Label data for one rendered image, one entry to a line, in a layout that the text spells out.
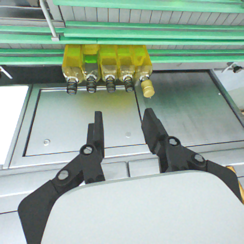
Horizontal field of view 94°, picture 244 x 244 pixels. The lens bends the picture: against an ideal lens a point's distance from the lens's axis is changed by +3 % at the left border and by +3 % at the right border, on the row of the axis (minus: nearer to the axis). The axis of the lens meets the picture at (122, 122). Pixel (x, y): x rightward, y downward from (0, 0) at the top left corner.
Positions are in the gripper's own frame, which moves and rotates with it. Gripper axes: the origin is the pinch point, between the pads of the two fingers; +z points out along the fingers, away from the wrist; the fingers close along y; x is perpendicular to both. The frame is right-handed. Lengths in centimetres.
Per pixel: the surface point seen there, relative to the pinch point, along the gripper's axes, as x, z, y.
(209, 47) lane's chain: -1, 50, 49
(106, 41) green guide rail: 1.7, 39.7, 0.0
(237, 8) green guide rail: 11, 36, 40
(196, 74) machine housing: -15, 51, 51
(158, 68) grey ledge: -12, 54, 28
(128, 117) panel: -21.2, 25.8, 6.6
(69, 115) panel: -20.5, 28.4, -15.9
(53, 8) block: 9.0, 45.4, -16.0
